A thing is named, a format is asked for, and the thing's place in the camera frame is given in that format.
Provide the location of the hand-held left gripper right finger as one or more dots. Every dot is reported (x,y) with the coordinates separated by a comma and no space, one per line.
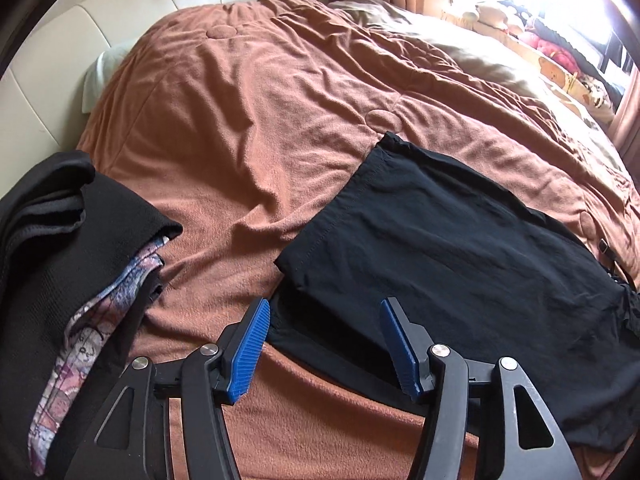
(400,350)

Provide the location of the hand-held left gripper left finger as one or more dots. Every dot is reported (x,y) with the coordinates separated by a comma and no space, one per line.
(250,350)

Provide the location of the black pants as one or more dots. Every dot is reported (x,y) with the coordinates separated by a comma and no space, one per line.
(450,260)

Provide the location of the purple patterned garment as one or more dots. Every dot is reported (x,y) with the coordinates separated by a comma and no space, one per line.
(85,340)

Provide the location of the brown blanket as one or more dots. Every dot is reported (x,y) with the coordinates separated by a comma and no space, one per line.
(250,135)

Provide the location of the black folded garment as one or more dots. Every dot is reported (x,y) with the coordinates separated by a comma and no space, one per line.
(50,260)

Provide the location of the beige duvet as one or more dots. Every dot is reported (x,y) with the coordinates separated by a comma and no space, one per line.
(475,55)

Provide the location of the pale green pillow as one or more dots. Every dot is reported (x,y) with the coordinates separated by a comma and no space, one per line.
(105,70)

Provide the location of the row of plush toys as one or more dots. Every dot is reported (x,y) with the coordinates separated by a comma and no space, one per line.
(550,50)

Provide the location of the cream padded headboard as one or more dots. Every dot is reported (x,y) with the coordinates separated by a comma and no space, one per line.
(125,0)

